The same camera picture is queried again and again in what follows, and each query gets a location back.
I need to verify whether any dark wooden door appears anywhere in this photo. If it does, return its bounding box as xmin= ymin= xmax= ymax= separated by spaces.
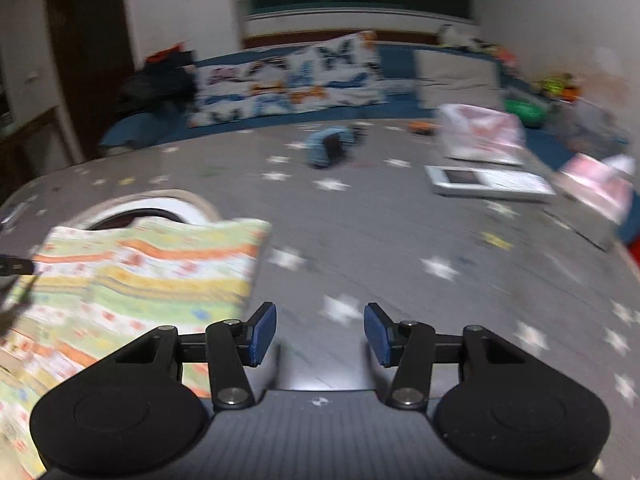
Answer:
xmin=46 ymin=0 xmax=134 ymax=159

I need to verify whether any white remote control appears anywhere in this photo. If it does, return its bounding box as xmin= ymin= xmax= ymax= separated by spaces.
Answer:
xmin=424 ymin=165 xmax=555 ymax=202

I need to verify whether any colourful patterned baby garment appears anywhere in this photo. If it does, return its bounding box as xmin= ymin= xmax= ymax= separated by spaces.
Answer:
xmin=1 ymin=217 xmax=271 ymax=479

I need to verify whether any black clothes pile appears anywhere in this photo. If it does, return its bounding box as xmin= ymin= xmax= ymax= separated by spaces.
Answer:
xmin=119 ymin=44 xmax=196 ymax=115

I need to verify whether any blue sofa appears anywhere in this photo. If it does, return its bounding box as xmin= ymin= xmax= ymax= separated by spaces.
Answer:
xmin=98 ymin=41 xmax=640 ymax=246

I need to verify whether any black white plush toy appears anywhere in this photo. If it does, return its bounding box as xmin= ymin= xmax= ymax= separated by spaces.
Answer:
xmin=436 ymin=24 xmax=485 ymax=53

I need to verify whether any pink tissue pack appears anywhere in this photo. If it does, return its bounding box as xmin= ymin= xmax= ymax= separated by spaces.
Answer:
xmin=555 ymin=153 xmax=636 ymax=226

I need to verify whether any small orange toy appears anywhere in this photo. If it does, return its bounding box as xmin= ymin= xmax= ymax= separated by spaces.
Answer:
xmin=408 ymin=120 xmax=439 ymax=136

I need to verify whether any white pink plastic bag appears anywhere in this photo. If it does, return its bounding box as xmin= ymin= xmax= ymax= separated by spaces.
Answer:
xmin=435 ymin=103 xmax=526 ymax=166

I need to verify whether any round induction cooker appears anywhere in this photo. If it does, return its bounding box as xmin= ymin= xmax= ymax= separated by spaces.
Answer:
xmin=63 ymin=188 xmax=222 ymax=231

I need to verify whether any butterfly pattern pillow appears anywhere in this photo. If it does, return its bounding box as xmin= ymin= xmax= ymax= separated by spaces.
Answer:
xmin=188 ymin=30 xmax=386 ymax=128

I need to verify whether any grey cushion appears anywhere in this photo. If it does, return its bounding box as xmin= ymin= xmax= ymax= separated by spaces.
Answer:
xmin=414 ymin=50 xmax=504 ymax=112

